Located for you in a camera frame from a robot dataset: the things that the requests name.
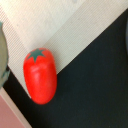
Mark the black tablecloth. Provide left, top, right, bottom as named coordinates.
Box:
left=4, top=10, right=128, bottom=128

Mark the teal padded gripper right finger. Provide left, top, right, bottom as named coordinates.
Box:
left=125, top=18, right=128, bottom=56

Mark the red toy tomato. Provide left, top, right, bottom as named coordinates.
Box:
left=23, top=48, right=57, bottom=104

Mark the teal padded gripper left finger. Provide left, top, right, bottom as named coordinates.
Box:
left=0, top=22, right=10, bottom=89

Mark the pink toy stove board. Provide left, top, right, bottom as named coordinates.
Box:
left=0, top=88, right=32, bottom=128

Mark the beige woven placemat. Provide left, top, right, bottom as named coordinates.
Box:
left=0, top=0, right=128, bottom=94

